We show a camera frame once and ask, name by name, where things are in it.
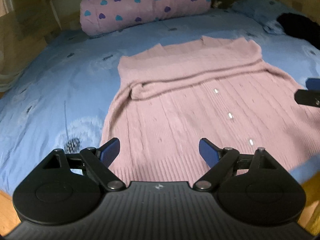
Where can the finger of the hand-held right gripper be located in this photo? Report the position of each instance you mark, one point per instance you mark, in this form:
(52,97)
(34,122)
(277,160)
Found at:
(313,83)
(307,97)

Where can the blue dandelion-print bed sheet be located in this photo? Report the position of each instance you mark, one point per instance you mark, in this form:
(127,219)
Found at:
(62,80)

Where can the black cloth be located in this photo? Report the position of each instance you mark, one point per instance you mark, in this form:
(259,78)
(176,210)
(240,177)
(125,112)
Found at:
(297,27)

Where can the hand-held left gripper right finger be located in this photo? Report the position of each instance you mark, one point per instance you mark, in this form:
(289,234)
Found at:
(208,151)

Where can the blue dandelion-print pillow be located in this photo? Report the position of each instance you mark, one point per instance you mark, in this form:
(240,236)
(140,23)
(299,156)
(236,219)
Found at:
(255,10)

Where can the pink heart-print rolled quilt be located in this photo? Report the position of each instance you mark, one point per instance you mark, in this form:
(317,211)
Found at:
(145,2)

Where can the pink knitted cardigan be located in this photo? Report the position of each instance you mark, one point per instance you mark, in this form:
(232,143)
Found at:
(175,120)

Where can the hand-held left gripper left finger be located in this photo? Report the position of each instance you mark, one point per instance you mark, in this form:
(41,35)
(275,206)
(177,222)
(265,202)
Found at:
(110,150)

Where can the sheer mosquito net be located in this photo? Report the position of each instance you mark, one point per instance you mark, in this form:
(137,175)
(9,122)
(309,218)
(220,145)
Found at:
(20,42)

